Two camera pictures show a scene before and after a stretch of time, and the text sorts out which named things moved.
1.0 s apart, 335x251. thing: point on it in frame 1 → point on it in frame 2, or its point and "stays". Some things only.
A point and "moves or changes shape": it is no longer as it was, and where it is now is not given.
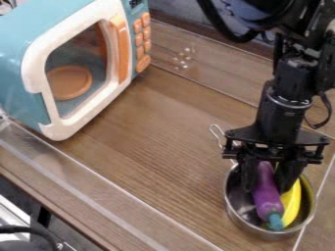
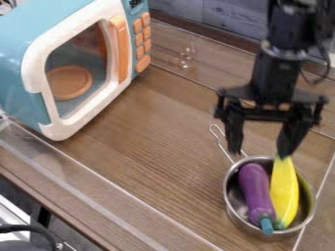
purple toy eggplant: [265, 197] moves or changes shape
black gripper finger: [286, 172] → [292, 133]
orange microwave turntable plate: [69, 81] stays
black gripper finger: [246, 166] → [233, 124]
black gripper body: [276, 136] → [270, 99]
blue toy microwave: [69, 55] stays
